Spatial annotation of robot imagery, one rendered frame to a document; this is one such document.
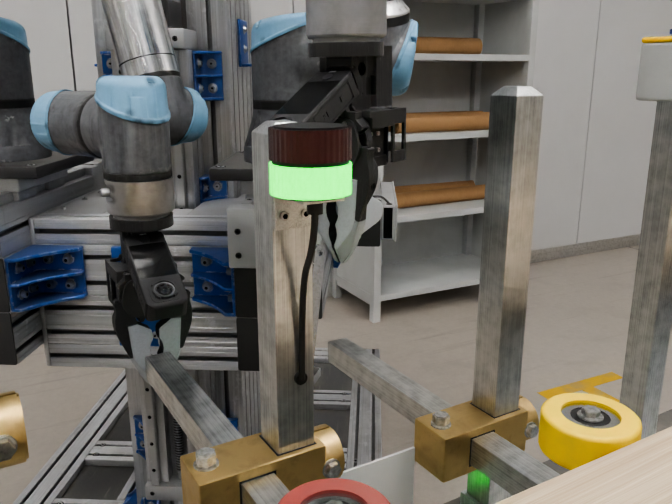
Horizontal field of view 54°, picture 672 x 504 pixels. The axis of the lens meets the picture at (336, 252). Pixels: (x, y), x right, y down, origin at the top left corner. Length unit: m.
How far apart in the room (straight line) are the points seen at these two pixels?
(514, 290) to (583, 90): 3.80
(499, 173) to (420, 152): 3.03
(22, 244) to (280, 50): 0.52
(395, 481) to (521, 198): 0.32
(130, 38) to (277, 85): 0.26
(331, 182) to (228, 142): 0.83
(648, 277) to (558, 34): 3.46
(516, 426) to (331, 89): 0.40
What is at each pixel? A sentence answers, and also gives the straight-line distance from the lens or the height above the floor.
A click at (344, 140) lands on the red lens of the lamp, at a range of 0.46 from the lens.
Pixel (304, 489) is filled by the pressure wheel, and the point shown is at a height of 0.91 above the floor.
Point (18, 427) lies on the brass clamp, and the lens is 0.50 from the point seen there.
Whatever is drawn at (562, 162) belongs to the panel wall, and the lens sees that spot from 4.40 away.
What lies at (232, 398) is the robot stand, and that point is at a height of 0.52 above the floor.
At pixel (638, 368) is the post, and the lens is 0.93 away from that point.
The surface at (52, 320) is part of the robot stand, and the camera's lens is 1.25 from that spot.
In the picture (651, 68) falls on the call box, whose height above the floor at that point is 1.19.
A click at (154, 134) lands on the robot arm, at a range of 0.75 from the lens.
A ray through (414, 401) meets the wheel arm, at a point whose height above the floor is 0.82.
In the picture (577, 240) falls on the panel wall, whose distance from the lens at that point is 4.64.
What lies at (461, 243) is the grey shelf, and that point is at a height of 0.20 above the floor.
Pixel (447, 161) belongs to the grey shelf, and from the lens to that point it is 3.80.
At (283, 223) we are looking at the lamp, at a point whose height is 1.07.
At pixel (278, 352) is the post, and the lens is 0.55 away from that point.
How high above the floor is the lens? 1.19
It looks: 15 degrees down
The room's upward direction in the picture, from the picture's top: straight up
